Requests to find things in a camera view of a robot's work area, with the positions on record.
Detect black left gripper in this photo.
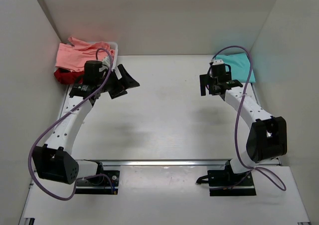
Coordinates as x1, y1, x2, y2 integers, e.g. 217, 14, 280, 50
99, 61, 140, 97

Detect pink t shirt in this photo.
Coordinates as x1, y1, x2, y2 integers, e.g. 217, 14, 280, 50
55, 37, 109, 72

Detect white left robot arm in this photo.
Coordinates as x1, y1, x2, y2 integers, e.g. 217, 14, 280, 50
32, 60, 139, 184

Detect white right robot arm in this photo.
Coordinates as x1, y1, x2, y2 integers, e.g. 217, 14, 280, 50
199, 60, 288, 185

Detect white plastic basket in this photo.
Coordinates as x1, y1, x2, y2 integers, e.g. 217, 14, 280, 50
88, 41, 118, 71

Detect folded teal t shirt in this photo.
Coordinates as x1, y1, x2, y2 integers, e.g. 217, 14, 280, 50
215, 53, 250, 82

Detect red t shirt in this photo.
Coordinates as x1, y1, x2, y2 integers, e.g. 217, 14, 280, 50
54, 68, 84, 85

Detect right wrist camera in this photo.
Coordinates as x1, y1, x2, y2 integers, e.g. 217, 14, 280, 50
209, 59, 225, 66

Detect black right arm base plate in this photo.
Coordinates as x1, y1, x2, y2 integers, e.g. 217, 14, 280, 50
196, 166, 257, 197

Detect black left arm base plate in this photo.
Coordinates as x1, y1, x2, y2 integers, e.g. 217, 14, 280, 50
75, 166, 120, 195

